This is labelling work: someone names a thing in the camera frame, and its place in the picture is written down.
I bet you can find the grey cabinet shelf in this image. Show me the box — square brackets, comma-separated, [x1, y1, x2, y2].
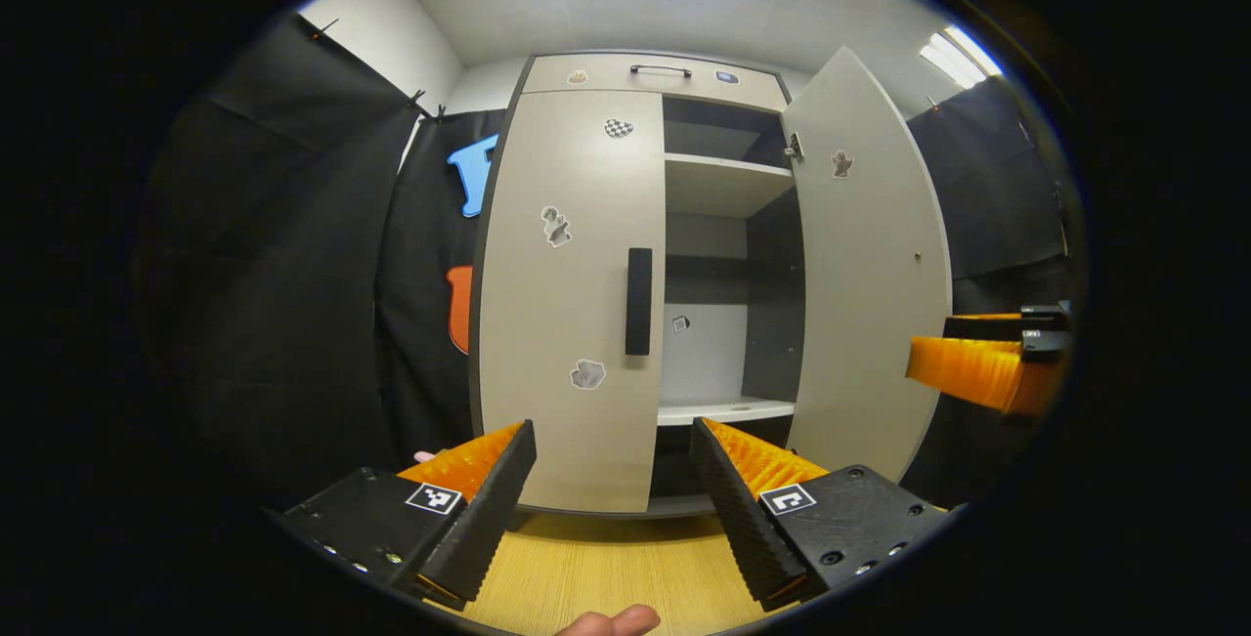
[657, 398, 796, 427]
[665, 153, 795, 219]

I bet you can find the black backdrop cloth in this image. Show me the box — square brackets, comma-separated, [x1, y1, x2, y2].
[132, 11, 1076, 510]

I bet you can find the grey cabinet door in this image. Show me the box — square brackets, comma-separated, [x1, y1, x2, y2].
[477, 89, 668, 515]
[782, 46, 954, 483]

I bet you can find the black door handle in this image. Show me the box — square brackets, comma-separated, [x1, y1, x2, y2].
[625, 247, 654, 357]

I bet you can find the grey double-door shoe cabinet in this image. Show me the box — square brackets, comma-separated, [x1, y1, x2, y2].
[467, 52, 812, 520]

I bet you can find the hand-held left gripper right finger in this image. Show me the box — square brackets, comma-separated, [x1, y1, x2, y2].
[690, 416, 954, 613]

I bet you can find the rectangular ceiling light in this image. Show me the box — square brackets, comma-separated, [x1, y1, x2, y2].
[919, 25, 1005, 90]

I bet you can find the grey cabinet drawer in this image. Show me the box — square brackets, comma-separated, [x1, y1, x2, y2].
[523, 54, 791, 114]

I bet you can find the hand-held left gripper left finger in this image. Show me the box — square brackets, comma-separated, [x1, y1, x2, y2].
[279, 419, 538, 610]

